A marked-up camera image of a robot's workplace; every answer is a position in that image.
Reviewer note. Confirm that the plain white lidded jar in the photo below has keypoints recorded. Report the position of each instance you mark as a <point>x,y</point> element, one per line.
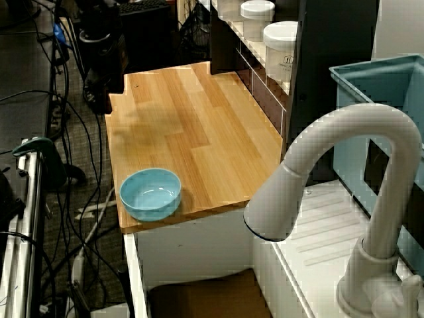
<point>257,16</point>

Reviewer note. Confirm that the white curved faucet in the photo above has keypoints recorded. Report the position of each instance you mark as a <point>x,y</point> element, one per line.
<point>357,126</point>

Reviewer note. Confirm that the wooden counter board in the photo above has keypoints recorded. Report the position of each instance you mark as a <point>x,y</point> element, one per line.
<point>198,132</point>

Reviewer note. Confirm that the white shelf with brown tiles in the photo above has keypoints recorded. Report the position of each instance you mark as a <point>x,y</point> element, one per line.
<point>261,89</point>

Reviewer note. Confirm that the silver metal rail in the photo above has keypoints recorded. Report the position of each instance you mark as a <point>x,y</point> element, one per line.
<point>26,232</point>

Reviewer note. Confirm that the black desk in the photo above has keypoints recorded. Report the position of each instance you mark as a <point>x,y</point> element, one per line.
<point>23,76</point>

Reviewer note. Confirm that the teal plastic dish bin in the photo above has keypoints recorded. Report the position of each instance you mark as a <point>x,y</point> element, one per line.
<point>351,86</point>

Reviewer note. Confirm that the white lidded jar with logo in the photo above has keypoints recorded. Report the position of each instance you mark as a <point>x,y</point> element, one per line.
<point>280,49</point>

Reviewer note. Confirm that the white toy sink unit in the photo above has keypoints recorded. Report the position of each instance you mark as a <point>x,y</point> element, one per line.
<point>198,245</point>

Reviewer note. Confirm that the black vertical post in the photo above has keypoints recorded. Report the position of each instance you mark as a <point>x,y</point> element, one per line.
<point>334,39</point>

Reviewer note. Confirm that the green clamp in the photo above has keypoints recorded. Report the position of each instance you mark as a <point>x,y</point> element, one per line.
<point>39,145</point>

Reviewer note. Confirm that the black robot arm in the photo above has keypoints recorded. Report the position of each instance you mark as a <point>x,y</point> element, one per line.
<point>102,49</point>

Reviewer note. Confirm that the light blue bowl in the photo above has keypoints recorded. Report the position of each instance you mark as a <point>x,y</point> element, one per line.
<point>150,195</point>

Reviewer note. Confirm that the black keyboard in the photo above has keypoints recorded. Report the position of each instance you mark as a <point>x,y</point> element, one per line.
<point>142,6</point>

